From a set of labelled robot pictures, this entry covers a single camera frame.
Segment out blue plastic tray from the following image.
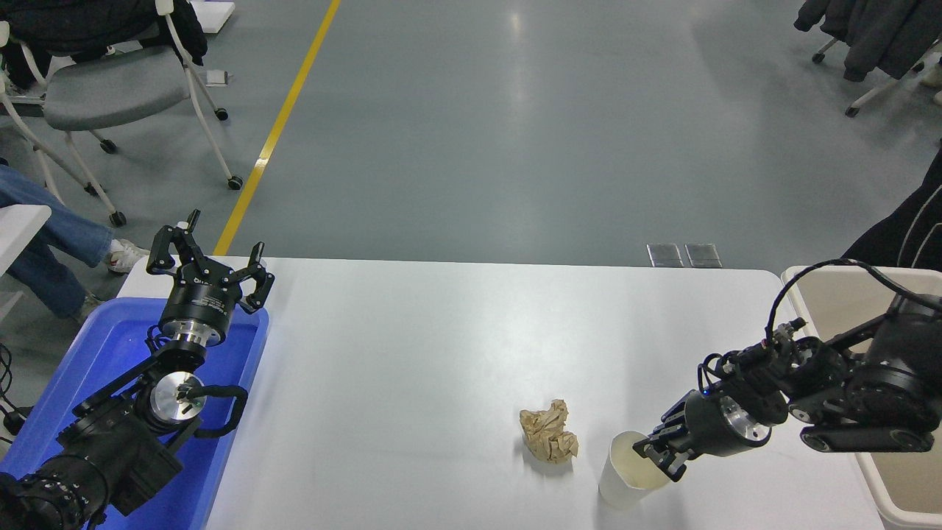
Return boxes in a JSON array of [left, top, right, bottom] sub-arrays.
[[0, 297, 270, 530]]

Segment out seated person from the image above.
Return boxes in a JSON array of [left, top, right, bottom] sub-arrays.
[[0, 163, 152, 325]]

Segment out white foam board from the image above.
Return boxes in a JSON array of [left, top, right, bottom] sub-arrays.
[[190, 0, 236, 35]]

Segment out white paper cup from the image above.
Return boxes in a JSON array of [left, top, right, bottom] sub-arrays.
[[598, 431, 672, 511]]

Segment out grey chair with white frame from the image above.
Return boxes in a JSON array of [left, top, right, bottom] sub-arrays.
[[0, 0, 245, 227]]

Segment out dark coats on wheeled chair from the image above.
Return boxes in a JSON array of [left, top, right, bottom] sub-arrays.
[[793, 0, 942, 82]]

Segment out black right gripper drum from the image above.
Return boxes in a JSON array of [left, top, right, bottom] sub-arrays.
[[680, 389, 738, 459]]

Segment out wheeled chair under coats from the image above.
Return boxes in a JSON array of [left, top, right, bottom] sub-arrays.
[[812, 37, 942, 119]]

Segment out black cable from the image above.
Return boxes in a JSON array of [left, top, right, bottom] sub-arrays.
[[0, 344, 34, 442]]

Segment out crumpled tan paper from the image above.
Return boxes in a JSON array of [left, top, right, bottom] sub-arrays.
[[520, 399, 579, 464]]

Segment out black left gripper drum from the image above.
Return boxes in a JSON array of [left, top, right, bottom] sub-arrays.
[[158, 273, 244, 335]]

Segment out large pale bin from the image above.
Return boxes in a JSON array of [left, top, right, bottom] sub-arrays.
[[782, 265, 942, 530]]

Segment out dark jacket on grey chair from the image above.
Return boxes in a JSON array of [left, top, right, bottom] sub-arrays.
[[0, 0, 208, 91]]

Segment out white side table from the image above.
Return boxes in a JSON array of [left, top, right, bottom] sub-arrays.
[[0, 205, 54, 278]]

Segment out standing person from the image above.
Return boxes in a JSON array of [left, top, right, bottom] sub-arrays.
[[843, 144, 942, 272]]

